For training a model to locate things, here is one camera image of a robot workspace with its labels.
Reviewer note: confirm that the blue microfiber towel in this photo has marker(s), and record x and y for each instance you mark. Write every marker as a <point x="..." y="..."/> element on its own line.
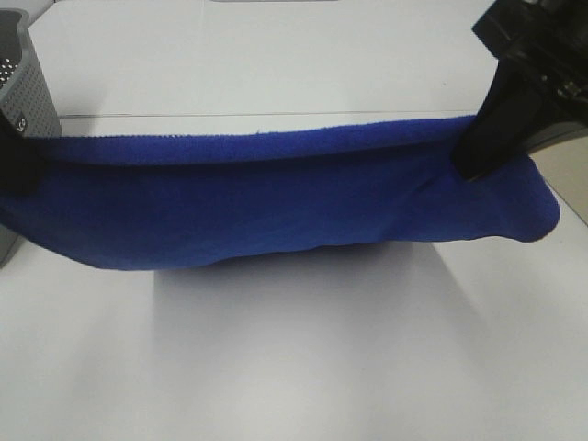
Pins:
<point x="171" y="201"/>

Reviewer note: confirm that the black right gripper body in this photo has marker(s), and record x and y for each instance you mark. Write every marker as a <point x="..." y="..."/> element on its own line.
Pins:
<point x="548" y="39"/>

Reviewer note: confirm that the grey perforated plastic basket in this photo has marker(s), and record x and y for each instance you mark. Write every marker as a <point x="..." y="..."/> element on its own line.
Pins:
<point x="25" y="97"/>

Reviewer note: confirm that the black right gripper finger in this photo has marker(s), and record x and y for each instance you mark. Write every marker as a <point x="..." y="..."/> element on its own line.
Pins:
<point x="514" y="111"/>

